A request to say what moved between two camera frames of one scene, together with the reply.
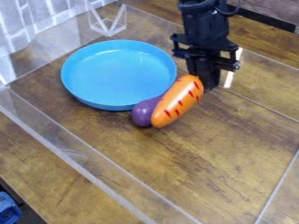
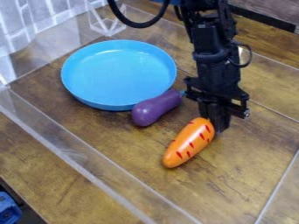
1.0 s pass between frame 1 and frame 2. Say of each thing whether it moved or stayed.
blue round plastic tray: stayed
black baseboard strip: stayed
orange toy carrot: moved
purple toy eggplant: stayed
